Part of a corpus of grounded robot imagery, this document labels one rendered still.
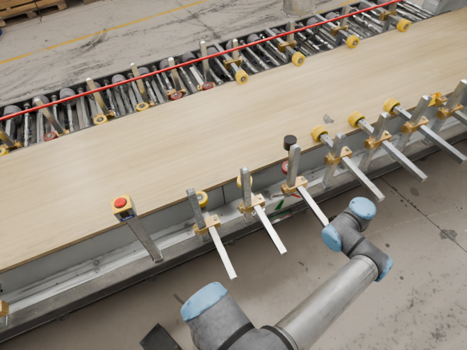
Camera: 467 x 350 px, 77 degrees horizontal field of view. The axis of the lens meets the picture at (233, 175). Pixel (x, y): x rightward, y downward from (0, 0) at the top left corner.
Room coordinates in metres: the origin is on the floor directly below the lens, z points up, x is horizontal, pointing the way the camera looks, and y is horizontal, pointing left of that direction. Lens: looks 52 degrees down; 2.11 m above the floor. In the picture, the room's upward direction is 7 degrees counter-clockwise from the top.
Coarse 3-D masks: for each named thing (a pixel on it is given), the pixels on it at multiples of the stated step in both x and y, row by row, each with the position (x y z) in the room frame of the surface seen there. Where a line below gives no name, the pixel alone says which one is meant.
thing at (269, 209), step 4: (292, 196) 0.85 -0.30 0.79; (300, 196) 0.87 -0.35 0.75; (280, 200) 0.83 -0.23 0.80; (284, 200) 0.84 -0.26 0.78; (288, 200) 0.85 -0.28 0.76; (292, 200) 0.85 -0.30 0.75; (296, 200) 0.86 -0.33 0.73; (300, 200) 0.87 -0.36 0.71; (272, 204) 0.81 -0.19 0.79; (276, 204) 0.82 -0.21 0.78; (284, 204) 0.84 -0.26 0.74; (288, 204) 0.85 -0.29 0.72; (292, 204) 0.85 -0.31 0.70; (268, 208) 0.81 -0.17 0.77; (272, 208) 0.81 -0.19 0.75; (268, 212) 0.81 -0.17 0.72; (272, 212) 0.82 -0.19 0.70
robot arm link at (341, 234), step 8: (344, 216) 0.49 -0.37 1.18; (352, 216) 0.48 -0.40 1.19; (328, 224) 0.47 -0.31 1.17; (336, 224) 0.46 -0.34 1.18; (344, 224) 0.46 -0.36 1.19; (352, 224) 0.46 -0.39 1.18; (360, 224) 0.46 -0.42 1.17; (328, 232) 0.44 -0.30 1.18; (336, 232) 0.43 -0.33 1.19; (344, 232) 0.43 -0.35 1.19; (352, 232) 0.43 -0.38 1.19; (328, 240) 0.42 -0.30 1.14; (336, 240) 0.40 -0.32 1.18; (344, 240) 0.40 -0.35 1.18; (352, 240) 0.40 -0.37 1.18; (336, 248) 0.39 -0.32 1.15; (344, 248) 0.38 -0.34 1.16
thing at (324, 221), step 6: (300, 186) 0.86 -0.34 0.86; (300, 192) 0.83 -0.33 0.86; (306, 192) 0.82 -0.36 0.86; (306, 198) 0.78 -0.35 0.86; (306, 204) 0.76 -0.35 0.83; (312, 204) 0.74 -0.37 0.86; (312, 210) 0.72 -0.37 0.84; (318, 210) 0.71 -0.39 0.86; (318, 216) 0.68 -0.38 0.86; (324, 216) 0.67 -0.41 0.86; (324, 222) 0.64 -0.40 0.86
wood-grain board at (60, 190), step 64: (320, 64) 1.88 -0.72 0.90; (384, 64) 1.79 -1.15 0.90; (448, 64) 1.70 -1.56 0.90; (128, 128) 1.42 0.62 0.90; (192, 128) 1.35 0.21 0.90; (256, 128) 1.28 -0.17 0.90; (0, 192) 1.02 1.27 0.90; (64, 192) 0.97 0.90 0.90; (128, 192) 0.92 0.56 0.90; (0, 256) 0.64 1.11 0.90
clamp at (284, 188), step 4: (300, 176) 0.92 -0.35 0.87; (296, 180) 0.90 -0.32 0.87; (300, 180) 0.89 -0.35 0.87; (284, 184) 0.88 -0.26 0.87; (296, 184) 0.87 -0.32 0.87; (300, 184) 0.87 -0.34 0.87; (304, 184) 0.87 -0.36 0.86; (284, 188) 0.85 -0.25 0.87; (288, 188) 0.85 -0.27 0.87; (292, 188) 0.85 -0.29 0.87; (296, 188) 0.86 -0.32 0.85; (284, 192) 0.84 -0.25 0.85; (292, 192) 0.85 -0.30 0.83
